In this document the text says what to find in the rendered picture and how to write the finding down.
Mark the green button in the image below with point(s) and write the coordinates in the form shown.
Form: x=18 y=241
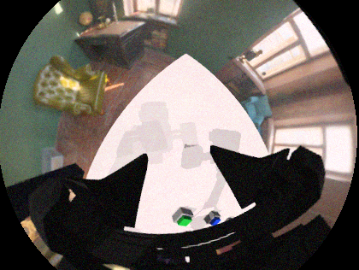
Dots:
x=183 y=217

